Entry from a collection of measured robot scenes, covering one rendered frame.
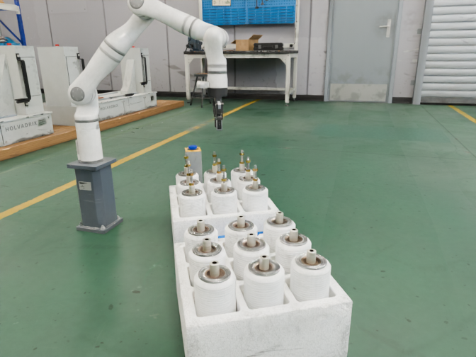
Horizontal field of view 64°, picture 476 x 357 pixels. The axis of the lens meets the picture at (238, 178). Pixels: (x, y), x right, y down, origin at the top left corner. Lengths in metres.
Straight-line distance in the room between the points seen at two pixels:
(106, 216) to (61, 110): 2.41
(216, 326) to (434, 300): 0.75
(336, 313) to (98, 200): 1.11
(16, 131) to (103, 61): 1.93
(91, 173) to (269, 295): 1.01
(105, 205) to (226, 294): 0.97
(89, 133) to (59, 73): 2.37
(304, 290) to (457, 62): 5.56
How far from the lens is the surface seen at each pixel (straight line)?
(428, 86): 6.25
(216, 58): 1.41
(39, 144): 3.49
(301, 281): 0.94
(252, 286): 0.91
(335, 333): 1.01
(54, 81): 4.06
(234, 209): 1.40
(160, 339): 1.14
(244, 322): 0.90
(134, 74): 5.05
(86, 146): 1.68
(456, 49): 6.28
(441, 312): 1.34
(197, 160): 1.75
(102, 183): 1.70
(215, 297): 0.88
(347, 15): 6.25
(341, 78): 6.24
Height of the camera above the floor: 0.73
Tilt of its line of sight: 18 degrees down
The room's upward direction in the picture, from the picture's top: straight up
